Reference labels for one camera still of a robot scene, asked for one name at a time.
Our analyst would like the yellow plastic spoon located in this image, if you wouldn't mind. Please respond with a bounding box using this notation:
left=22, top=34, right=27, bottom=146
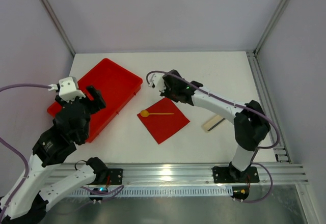
left=140, top=110, right=174, bottom=118

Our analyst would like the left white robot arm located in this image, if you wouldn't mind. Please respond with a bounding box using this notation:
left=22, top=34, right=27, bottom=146
left=1, top=84, right=108, bottom=223

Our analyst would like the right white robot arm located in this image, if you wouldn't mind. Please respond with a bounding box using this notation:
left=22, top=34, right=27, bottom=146
left=152, top=70, right=270, bottom=182

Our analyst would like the red paper napkin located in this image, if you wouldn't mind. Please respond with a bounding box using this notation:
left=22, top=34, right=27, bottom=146
left=137, top=98, right=190, bottom=144

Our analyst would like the red plastic tray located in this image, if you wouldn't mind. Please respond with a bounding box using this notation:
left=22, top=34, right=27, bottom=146
left=41, top=59, right=143, bottom=144

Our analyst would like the cream utensil case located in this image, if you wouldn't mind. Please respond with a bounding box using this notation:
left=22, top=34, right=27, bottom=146
left=202, top=115, right=223, bottom=133

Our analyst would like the blue plastic knife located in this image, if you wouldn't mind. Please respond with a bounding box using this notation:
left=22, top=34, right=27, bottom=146
left=207, top=118, right=225, bottom=132

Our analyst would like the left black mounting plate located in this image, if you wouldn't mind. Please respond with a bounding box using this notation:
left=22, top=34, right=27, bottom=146
left=105, top=168, right=123, bottom=185

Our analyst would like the black mounting plate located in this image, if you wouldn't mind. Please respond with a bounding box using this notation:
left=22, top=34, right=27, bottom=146
left=212, top=165, right=260, bottom=184
left=105, top=168, right=123, bottom=185

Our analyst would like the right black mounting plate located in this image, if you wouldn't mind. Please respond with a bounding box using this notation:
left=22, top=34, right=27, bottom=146
left=212, top=165, right=260, bottom=184

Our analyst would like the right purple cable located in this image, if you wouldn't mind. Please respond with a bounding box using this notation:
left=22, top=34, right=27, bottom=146
left=146, top=70, right=282, bottom=204

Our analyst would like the purple cable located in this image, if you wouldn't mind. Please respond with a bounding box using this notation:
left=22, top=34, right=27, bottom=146
left=0, top=82, right=51, bottom=214
left=146, top=70, right=282, bottom=204

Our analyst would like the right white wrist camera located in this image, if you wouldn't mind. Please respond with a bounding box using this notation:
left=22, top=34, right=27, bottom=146
left=148, top=73, right=166, bottom=93

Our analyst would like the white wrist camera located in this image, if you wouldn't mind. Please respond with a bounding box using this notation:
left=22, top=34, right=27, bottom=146
left=48, top=76, right=86, bottom=102
left=148, top=73, right=166, bottom=93

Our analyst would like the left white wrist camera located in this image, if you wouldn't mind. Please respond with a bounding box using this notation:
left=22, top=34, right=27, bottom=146
left=48, top=76, right=86, bottom=102

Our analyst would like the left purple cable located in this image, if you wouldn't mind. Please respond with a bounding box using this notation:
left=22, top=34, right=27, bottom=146
left=0, top=82, right=51, bottom=214

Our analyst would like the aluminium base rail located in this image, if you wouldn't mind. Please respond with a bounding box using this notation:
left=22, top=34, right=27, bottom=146
left=29, top=162, right=309, bottom=191

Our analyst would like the left aluminium frame post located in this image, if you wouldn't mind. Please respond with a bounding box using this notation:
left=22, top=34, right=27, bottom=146
left=39, top=0, right=76, bottom=57

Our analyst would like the aluminium frame post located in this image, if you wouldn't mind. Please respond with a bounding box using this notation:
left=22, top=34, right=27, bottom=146
left=39, top=0, right=76, bottom=57
left=253, top=0, right=291, bottom=55

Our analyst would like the slotted white cable duct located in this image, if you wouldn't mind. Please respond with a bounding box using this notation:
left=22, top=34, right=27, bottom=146
left=55, top=185, right=234, bottom=198

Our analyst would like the right aluminium side rail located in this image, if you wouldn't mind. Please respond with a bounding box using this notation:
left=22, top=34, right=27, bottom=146
left=246, top=50, right=292, bottom=164

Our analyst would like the right aluminium frame post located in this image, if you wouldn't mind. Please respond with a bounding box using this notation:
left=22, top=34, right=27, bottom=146
left=253, top=0, right=291, bottom=55

